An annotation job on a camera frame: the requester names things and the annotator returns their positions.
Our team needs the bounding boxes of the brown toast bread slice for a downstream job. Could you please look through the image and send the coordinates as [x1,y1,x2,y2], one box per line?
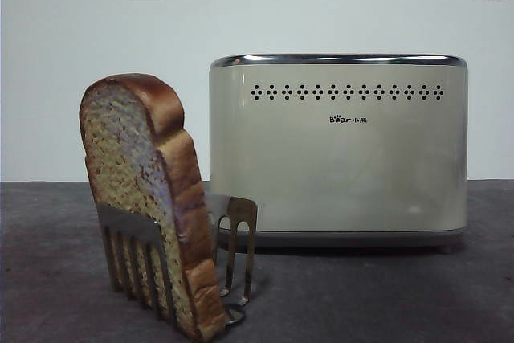
[79,73,226,343]

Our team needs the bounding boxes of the stainless steel toast rack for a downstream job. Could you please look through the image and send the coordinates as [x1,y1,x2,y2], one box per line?
[96,192,259,327]

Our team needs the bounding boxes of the cream two-slot toaster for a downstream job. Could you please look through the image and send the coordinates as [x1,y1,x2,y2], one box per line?
[207,53,470,255]

